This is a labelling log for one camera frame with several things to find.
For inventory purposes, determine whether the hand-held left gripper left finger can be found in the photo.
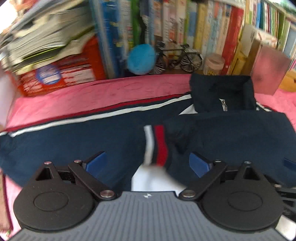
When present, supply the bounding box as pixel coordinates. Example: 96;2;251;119
35;151;117;201

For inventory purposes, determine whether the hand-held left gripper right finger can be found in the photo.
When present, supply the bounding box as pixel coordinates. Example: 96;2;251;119
178;152;266;201

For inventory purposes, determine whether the navy white jacket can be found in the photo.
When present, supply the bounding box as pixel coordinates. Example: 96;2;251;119
0;74;296;193

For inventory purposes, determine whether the pink rabbit print towel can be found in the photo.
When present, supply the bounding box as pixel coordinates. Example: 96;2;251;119
0;74;296;239

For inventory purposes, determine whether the shiny pink box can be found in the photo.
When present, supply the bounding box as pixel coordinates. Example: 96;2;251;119
250;44;292;95

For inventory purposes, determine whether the red plastic crate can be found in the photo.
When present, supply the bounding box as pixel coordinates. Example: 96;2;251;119
17;36;107;97

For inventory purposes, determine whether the clear plastic jar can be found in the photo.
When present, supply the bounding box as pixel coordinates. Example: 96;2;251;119
203;53;225;76

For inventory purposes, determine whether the black model bicycle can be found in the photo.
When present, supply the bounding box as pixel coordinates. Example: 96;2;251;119
148;39;203;75

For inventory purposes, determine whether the white board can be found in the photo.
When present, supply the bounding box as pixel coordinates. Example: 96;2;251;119
0;68;20;130

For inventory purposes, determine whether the blue plush ball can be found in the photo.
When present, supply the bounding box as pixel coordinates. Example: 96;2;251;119
128;44;157;76

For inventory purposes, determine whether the white printed carton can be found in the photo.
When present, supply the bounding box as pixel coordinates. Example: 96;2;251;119
240;24;262;56

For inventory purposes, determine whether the stack of magazines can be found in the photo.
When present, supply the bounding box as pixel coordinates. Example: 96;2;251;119
0;0;96;75

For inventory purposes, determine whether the row of children's books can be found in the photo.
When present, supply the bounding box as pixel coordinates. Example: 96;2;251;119
92;0;245;77
245;0;296;58

